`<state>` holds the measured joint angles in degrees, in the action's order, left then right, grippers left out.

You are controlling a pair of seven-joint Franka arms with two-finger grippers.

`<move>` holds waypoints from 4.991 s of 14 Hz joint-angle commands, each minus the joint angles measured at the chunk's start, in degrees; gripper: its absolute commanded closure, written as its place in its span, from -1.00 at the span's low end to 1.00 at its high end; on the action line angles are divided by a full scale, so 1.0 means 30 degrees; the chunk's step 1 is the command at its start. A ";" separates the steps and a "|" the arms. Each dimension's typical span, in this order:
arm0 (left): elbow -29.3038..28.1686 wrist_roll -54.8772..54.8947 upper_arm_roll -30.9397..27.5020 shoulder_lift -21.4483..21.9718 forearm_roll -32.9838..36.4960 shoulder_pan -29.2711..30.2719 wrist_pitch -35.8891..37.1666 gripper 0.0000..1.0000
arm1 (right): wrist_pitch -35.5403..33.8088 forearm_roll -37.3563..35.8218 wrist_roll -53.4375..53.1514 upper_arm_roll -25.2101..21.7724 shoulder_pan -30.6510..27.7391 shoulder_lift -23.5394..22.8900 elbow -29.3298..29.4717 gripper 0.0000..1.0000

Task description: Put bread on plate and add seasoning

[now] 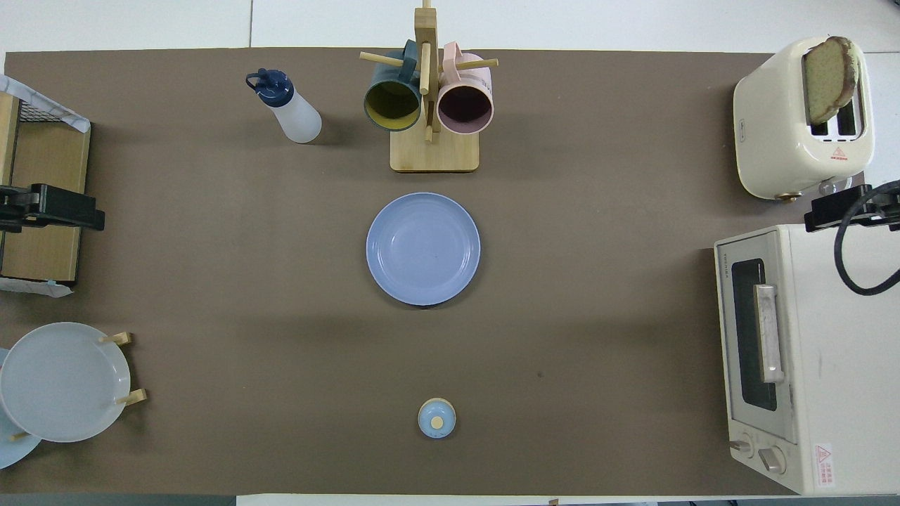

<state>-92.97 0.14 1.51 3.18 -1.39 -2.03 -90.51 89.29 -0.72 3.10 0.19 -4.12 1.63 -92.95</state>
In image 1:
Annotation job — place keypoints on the brown table mat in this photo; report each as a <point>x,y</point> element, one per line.
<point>211,246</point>

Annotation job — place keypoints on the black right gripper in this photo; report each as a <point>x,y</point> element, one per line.
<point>887,211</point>

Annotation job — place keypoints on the white toaster oven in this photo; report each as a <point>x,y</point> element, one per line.
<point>844,365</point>

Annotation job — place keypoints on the cream toaster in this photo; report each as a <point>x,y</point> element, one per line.
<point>766,126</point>

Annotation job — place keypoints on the periwinkle blue plate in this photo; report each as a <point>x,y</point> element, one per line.
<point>422,249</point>

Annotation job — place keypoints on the dark teal mug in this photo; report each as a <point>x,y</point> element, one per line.
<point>392,105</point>

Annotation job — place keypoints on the patterned white cloth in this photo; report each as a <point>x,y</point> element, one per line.
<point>14,86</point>

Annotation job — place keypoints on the pink mug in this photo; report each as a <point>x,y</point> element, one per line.
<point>464,109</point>

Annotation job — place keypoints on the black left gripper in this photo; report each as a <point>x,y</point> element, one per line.
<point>14,209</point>

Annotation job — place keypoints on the bread slice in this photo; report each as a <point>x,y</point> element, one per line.
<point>830,81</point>

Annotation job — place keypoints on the wooden mug tree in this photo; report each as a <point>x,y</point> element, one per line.
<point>436,151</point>

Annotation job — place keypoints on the wooden plate rack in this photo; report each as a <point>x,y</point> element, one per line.
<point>123,339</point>

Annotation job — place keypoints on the small blue round lid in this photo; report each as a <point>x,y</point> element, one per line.
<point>429,422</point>

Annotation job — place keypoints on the pale grey plate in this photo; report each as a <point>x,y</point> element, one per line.
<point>63,383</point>

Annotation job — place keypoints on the squeeze bottle with navy cap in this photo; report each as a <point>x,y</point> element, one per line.
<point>295,116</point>

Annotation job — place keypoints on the light blue plate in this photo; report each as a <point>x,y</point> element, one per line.
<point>10,457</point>

